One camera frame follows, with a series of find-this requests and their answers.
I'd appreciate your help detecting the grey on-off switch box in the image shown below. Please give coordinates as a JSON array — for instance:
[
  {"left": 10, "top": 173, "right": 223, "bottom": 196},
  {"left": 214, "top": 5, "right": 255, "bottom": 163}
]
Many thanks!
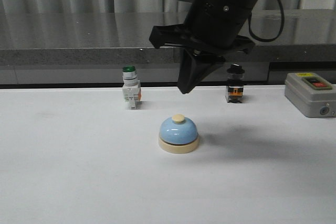
[{"left": 285, "top": 72, "right": 335, "bottom": 118}]

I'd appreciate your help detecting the blue desk bell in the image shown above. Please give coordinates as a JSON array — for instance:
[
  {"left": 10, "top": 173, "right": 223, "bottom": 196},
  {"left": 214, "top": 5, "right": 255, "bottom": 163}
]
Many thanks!
[{"left": 158, "top": 114, "right": 200, "bottom": 154}]

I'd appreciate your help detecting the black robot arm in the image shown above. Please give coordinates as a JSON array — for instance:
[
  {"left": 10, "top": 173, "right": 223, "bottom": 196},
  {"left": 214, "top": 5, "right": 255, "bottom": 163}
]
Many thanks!
[{"left": 149, "top": 0, "right": 258, "bottom": 94}]

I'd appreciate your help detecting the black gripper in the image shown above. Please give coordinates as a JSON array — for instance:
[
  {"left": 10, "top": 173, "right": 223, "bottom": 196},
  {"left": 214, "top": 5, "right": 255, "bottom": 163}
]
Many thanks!
[{"left": 149, "top": 0, "right": 255, "bottom": 93}]

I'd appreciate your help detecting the green pushbutton switch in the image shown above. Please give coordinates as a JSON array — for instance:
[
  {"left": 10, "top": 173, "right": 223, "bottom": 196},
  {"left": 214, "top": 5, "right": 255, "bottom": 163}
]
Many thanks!
[{"left": 122, "top": 66, "right": 141, "bottom": 109}]

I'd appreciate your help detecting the black selector knob switch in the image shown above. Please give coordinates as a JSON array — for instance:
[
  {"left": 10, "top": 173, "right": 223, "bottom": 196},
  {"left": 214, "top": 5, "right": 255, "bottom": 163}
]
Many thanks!
[{"left": 225, "top": 63, "right": 245, "bottom": 103}]

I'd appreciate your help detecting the black cable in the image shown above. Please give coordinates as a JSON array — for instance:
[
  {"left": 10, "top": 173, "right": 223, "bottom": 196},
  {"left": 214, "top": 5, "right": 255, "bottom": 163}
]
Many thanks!
[{"left": 248, "top": 0, "right": 286, "bottom": 42}]

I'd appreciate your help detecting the grey stone counter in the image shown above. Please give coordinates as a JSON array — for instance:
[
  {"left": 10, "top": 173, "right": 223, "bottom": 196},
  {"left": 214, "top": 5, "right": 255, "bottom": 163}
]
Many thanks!
[{"left": 1, "top": 9, "right": 335, "bottom": 86}]

